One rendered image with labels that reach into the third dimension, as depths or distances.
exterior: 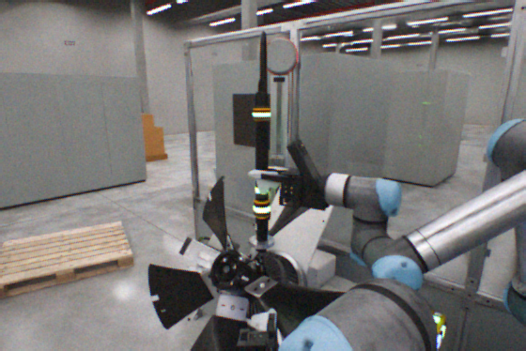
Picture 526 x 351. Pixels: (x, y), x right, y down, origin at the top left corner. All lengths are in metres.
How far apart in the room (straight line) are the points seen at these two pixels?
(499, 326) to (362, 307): 1.18
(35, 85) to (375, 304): 5.97
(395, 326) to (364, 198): 0.36
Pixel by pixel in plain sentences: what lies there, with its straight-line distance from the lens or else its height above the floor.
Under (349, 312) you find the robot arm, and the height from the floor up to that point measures 1.49.
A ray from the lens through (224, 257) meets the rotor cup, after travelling 0.99.
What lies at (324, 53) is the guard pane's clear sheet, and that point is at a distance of 1.55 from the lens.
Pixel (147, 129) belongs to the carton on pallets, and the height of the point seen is 0.82.
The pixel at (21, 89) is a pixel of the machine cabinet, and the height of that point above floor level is 1.80.
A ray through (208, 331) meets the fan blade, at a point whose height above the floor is 1.08.
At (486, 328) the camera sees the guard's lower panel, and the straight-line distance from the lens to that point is 1.56.
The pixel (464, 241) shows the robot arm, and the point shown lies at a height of 1.47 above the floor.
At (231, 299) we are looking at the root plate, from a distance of 1.00.
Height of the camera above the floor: 1.71
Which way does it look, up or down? 15 degrees down
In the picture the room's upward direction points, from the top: straight up
